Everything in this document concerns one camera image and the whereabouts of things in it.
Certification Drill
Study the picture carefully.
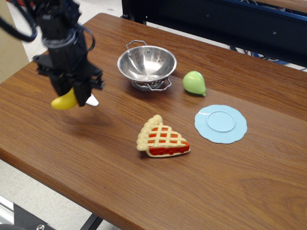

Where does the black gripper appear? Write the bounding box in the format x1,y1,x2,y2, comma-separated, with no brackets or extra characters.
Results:
33,26,105,106

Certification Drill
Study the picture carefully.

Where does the yellow toy banana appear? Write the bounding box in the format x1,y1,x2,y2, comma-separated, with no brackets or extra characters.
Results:
51,88,78,110

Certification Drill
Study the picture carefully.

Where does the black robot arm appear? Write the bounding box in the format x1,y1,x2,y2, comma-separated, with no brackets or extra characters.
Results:
24,0,105,106

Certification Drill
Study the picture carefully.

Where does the steel colander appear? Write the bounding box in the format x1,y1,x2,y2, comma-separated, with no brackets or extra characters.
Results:
117,40,177,92

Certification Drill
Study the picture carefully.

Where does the beige cardboard panel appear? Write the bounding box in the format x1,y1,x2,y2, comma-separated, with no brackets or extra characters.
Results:
0,0,30,84

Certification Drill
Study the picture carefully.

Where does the red box on floor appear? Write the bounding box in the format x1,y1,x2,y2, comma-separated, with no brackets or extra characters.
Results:
6,0,34,8

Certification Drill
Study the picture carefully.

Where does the toy cherry pie slice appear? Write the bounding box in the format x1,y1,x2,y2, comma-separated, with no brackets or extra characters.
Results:
136,115,190,158

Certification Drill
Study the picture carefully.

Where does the green toy pear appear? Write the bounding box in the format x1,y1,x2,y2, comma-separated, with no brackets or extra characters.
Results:
183,71,206,96

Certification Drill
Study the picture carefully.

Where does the light blue toy plate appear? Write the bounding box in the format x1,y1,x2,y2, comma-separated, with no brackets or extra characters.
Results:
194,105,248,144

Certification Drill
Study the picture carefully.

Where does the yellow handled toy knife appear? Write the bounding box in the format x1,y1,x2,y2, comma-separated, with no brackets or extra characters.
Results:
86,94,99,107

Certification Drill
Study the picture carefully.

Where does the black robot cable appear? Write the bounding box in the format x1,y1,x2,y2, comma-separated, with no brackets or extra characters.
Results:
0,0,39,43

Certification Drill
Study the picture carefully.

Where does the black table leg frame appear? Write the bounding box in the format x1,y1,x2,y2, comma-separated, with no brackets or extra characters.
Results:
0,195,103,230

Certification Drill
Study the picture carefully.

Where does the blue cables bundle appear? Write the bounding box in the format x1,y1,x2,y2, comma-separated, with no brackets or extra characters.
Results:
229,45,307,72

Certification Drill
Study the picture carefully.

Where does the dark blue metal frame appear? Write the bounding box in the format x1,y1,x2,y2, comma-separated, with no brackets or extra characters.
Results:
122,0,307,67

